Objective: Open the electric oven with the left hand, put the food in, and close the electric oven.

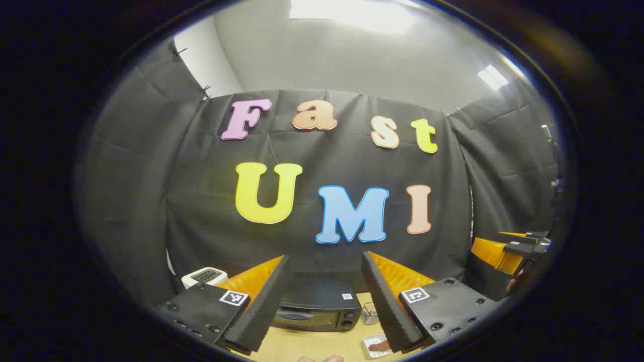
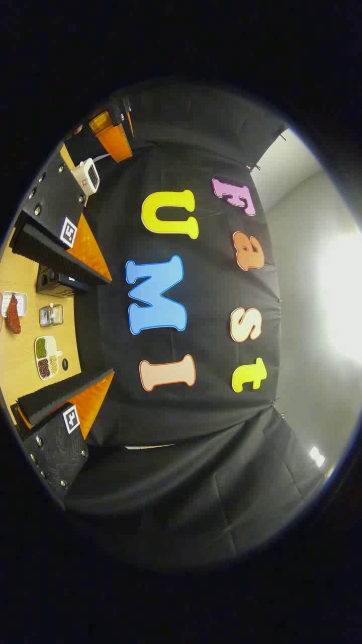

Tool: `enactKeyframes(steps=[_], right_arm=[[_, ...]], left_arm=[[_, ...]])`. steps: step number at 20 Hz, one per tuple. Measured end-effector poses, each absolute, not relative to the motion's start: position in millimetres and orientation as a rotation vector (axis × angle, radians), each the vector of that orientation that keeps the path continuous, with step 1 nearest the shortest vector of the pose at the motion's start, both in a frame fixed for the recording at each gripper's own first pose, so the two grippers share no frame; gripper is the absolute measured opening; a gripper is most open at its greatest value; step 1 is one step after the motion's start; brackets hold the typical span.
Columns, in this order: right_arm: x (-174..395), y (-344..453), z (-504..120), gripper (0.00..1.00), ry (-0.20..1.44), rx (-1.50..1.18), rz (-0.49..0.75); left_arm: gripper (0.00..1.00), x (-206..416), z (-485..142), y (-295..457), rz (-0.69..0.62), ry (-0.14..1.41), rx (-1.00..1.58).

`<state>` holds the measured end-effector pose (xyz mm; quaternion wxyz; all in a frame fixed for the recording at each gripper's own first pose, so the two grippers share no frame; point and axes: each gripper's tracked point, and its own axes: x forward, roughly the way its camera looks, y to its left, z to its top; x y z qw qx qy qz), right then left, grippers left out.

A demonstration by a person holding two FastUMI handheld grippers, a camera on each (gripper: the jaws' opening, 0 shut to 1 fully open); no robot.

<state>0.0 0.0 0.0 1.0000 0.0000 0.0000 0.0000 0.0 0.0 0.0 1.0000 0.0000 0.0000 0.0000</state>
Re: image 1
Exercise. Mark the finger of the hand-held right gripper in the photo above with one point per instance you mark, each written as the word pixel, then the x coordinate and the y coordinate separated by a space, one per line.
pixel 495 254
pixel 518 235

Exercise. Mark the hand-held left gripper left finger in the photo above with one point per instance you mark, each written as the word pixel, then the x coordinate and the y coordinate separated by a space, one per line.
pixel 261 311

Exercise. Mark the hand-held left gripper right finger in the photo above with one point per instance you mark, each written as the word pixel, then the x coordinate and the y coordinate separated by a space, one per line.
pixel 390 311

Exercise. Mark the brown meat piece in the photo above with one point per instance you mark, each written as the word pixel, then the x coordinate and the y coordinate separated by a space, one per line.
pixel 377 345

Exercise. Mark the black electric oven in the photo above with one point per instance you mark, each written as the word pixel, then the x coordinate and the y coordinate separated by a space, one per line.
pixel 322 301

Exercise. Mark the white rectangular tray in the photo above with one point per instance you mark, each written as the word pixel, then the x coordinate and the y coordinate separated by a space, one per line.
pixel 372 354

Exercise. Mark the white toaster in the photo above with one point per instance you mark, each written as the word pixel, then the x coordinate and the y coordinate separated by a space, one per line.
pixel 204 276

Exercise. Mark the small ceiling light panel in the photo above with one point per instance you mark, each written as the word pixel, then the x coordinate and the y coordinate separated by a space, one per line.
pixel 493 77

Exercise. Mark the black backdrop cloth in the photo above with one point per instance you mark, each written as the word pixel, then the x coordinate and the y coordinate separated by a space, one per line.
pixel 327 161

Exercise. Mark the large ceiling light panel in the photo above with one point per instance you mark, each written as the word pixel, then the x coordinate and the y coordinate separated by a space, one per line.
pixel 352 15

